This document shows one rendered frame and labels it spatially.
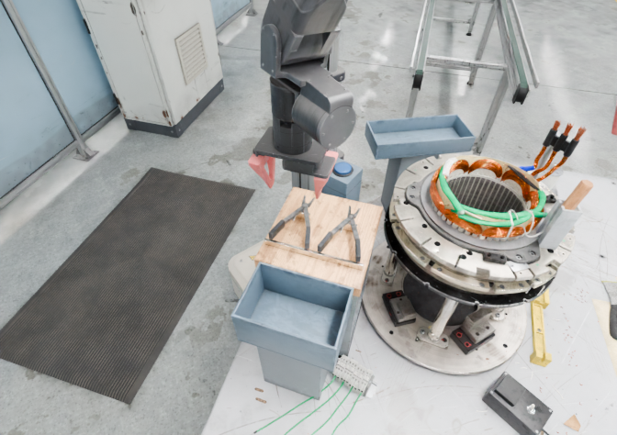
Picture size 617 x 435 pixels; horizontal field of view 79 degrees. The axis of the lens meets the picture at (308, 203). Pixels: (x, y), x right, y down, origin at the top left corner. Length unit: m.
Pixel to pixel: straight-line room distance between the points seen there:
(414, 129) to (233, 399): 0.78
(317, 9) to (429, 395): 0.74
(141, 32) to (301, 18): 2.23
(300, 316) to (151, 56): 2.21
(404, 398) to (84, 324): 1.54
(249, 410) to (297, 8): 0.71
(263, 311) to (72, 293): 1.58
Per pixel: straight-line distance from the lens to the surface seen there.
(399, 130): 1.04
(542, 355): 0.97
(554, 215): 0.71
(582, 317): 1.12
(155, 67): 2.71
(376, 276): 0.97
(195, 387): 1.74
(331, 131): 0.45
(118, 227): 2.36
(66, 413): 1.90
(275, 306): 0.70
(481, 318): 0.89
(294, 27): 0.44
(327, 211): 0.73
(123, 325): 1.96
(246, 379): 0.87
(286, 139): 0.53
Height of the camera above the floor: 1.59
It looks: 45 degrees down
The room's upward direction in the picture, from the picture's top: straight up
